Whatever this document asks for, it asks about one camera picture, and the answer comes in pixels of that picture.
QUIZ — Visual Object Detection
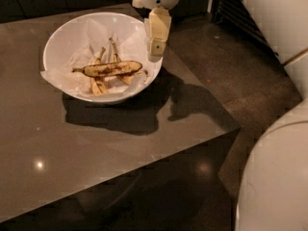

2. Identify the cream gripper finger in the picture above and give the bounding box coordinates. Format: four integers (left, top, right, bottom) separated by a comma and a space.
144, 8, 171, 63

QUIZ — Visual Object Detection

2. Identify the spotted ripe banana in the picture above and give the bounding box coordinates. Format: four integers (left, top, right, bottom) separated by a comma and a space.
72, 61, 142, 78

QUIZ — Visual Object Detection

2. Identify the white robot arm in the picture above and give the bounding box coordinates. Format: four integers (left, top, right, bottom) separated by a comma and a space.
235, 0, 308, 231

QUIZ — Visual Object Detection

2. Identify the right banana underneath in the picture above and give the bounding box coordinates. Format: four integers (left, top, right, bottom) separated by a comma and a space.
109, 38, 148, 85

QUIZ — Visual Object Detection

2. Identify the banana underneath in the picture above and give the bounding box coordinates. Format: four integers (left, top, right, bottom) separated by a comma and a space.
109, 38, 148, 85
90, 47, 108, 96

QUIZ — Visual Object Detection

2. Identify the white bowl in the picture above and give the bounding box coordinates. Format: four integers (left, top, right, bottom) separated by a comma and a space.
41, 12, 164, 105

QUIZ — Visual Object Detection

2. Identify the left banana underneath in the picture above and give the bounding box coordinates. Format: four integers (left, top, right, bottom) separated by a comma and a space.
90, 47, 108, 96

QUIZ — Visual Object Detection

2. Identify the white paper liner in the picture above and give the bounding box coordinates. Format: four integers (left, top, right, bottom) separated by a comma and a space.
39, 17, 156, 97

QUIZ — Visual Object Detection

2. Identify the dark metal grille fixture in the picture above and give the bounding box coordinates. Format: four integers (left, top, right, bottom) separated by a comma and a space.
212, 0, 270, 47

